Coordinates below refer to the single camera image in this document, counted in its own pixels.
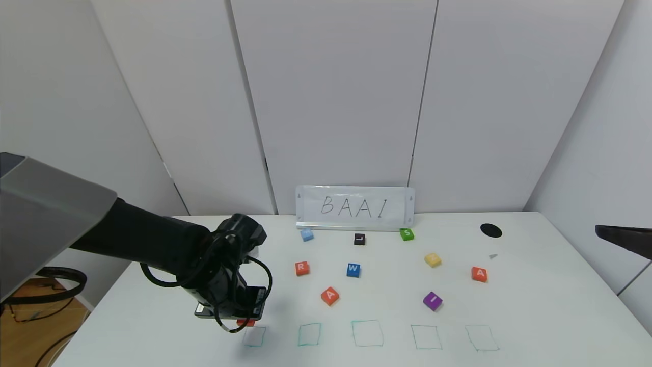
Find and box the white BAAI sign board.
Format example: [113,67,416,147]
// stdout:
[295,186,416,231]

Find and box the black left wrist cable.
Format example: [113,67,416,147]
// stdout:
[140,232,273,334]

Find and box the thick black left arm hose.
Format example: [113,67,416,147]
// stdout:
[0,268,87,306]

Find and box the black floor cable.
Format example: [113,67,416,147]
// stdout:
[0,301,77,325]
[33,331,79,367]

